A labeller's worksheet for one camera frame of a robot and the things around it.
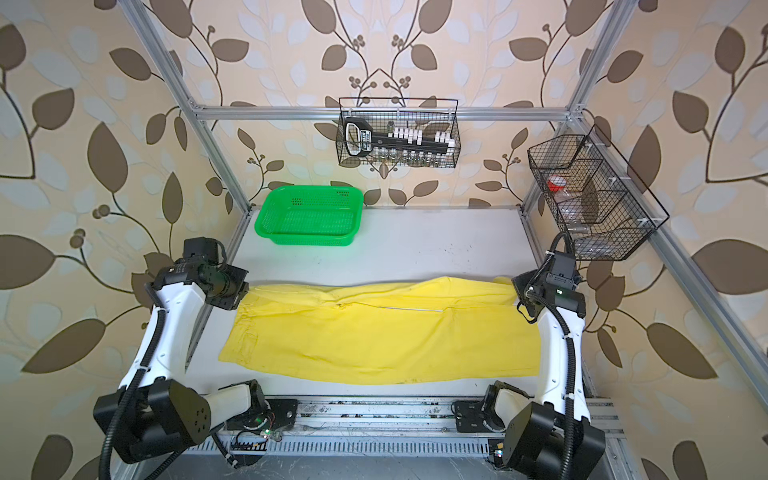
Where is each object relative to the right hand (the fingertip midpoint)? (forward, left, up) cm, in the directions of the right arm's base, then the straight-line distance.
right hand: (522, 288), depth 79 cm
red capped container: (+23, -11, +17) cm, 30 cm away
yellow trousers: (-3, +30, -18) cm, 35 cm away
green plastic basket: (+46, +67, -17) cm, 83 cm away
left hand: (+4, +73, +1) cm, 73 cm away
